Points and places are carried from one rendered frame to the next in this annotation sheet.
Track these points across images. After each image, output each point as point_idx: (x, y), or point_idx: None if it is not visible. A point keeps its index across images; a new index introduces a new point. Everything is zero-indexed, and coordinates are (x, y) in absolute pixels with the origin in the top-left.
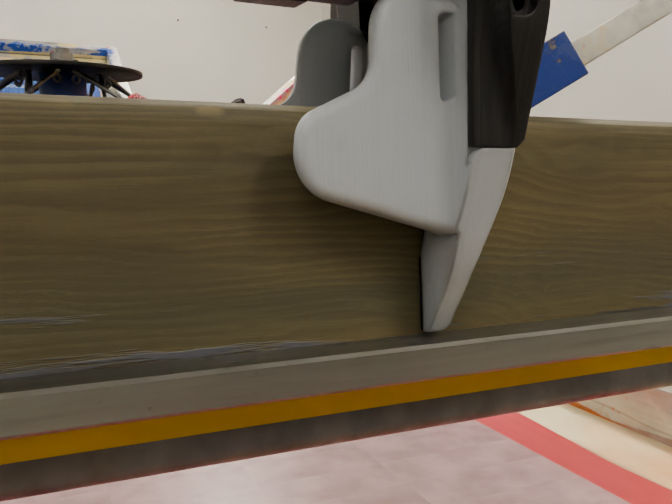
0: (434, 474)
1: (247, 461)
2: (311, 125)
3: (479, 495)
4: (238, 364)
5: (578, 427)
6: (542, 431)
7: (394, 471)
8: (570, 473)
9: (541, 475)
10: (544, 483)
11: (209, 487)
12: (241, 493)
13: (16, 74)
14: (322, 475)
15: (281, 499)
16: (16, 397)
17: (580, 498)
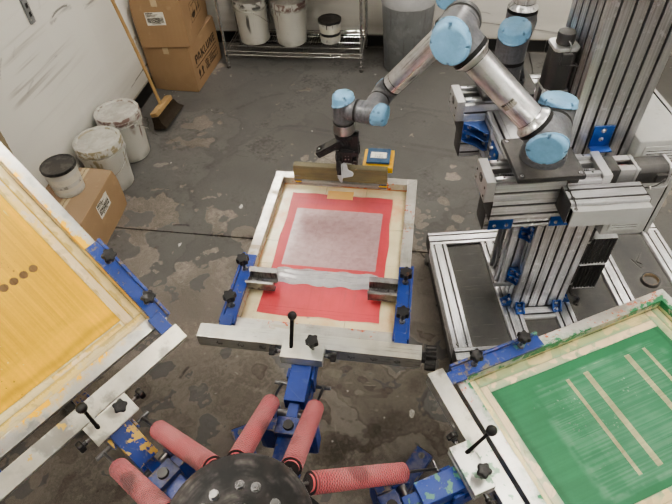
0: (311, 225)
1: (332, 238)
2: None
3: (311, 219)
4: None
5: (277, 227)
6: (284, 228)
7: (315, 228)
8: (295, 218)
9: (299, 219)
10: (300, 218)
11: (341, 234)
12: (338, 231)
13: None
14: (325, 231)
15: (334, 228)
16: None
17: (300, 214)
